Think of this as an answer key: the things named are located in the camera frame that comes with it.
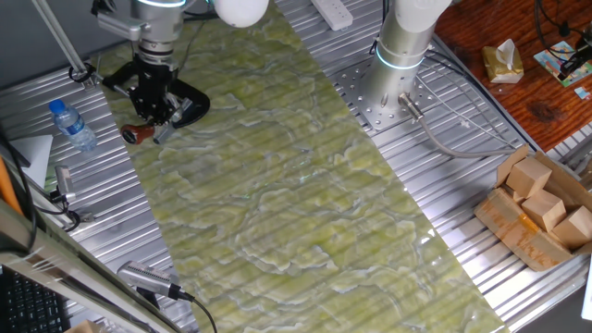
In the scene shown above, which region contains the orange rod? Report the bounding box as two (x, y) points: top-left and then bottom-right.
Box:
(0, 155), (23, 216)

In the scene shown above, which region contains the silver lever with red handle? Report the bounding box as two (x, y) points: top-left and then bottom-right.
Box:
(120, 96), (193, 145)

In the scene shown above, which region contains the large wooden block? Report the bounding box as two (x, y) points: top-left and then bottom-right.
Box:
(64, 318), (104, 333)

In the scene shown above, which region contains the tiny wooden block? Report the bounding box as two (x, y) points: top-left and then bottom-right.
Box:
(501, 184), (526, 204)

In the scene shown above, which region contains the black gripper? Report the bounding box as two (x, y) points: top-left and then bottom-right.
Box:
(129, 55), (182, 127)

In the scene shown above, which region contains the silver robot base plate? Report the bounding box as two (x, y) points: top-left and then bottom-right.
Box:
(331, 58), (440, 132)

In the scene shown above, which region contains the grey aluminium frame beam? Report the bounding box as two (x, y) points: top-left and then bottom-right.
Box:
(0, 198), (186, 333)

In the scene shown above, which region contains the black C-clamp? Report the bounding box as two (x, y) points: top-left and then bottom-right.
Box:
(101, 59), (212, 130)

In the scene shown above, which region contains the white power strip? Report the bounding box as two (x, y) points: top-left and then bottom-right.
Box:
(309, 0), (355, 32)

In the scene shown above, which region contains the black cable on desk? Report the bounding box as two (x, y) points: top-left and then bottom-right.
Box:
(534, 0), (573, 61)

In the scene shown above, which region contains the black webcam cable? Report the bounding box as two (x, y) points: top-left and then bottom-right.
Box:
(34, 198), (96, 232)

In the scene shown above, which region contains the white board edge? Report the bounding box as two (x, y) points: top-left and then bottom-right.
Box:
(581, 265), (592, 321)

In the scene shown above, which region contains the brown wooden desk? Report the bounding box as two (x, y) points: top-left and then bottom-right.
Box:
(434, 0), (592, 154)

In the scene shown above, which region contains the brown cardboard box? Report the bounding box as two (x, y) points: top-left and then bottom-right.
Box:
(473, 143), (592, 273)

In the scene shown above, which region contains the clear water bottle blue label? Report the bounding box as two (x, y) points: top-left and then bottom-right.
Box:
(48, 98), (98, 153)

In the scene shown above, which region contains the yellow tissue pack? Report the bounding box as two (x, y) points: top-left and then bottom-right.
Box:
(481, 38), (525, 85)

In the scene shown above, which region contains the white stand rod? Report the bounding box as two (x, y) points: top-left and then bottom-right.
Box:
(31, 0), (90, 80)

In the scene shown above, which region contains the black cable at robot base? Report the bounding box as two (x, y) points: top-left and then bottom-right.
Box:
(369, 0), (390, 56)

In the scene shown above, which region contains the thin white wire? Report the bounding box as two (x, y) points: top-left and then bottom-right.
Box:
(415, 73), (514, 149)

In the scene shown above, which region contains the white paper sheet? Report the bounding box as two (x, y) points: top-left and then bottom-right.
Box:
(8, 133), (55, 189)

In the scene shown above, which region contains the wooden cube block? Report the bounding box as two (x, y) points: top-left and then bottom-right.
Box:
(521, 188), (568, 233)
(550, 205), (592, 251)
(505, 156), (553, 200)

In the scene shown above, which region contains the green marble pattern mat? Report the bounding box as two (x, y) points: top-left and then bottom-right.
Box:
(90, 0), (512, 333)

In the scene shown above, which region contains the colourful picture card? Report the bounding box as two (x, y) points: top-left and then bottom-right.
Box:
(533, 40), (592, 88)

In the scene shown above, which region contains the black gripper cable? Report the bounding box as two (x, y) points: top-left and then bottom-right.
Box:
(178, 11), (219, 75)

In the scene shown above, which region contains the silver depth camera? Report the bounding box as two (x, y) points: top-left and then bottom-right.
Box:
(117, 260), (195, 302)

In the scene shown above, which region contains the black keyboard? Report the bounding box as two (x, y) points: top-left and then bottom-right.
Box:
(0, 267), (70, 333)

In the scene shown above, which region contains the black depth camera cable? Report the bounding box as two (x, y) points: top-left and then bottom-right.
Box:
(184, 290), (219, 333)

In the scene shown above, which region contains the grey cable with metal connector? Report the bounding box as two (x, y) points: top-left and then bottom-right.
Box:
(397, 92), (517, 159)

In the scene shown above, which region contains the black clip mount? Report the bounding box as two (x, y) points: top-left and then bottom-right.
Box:
(557, 22), (592, 82)

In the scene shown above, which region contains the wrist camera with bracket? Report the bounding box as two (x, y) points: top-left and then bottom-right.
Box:
(91, 0), (145, 43)

